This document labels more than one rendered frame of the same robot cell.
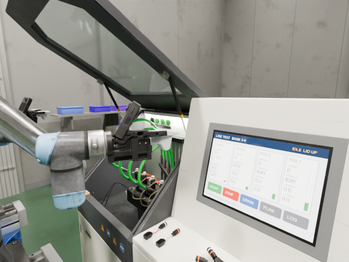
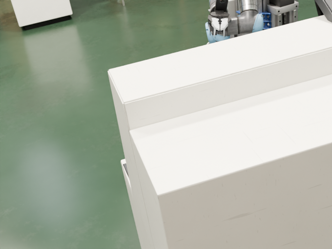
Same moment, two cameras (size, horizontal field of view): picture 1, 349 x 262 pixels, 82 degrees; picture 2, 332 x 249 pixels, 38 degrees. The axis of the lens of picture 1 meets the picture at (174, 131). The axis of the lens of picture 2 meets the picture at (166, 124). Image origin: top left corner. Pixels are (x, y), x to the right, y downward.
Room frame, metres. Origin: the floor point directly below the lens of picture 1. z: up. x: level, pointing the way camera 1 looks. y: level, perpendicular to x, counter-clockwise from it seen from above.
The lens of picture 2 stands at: (1.29, -1.57, 2.13)
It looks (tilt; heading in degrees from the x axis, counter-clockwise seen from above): 32 degrees down; 122
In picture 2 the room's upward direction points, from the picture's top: 10 degrees counter-clockwise
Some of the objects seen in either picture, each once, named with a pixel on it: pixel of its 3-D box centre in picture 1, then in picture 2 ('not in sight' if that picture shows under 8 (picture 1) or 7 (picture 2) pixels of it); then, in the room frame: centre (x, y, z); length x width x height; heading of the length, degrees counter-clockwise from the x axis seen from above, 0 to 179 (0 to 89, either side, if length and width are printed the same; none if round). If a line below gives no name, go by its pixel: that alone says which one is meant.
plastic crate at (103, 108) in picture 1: (99, 108); not in sight; (3.80, 1.41, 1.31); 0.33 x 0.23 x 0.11; 138
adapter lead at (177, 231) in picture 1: (168, 236); not in sight; (0.74, 0.02, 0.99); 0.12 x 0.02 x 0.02; 135
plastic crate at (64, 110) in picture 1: (70, 110); not in sight; (3.40, 1.76, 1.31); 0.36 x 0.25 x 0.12; 138
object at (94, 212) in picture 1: (102, 221); not in sight; (1.02, 0.40, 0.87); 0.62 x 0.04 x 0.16; 44
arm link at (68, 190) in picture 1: (69, 182); (224, 26); (0.50, 0.28, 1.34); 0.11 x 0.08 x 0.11; 23
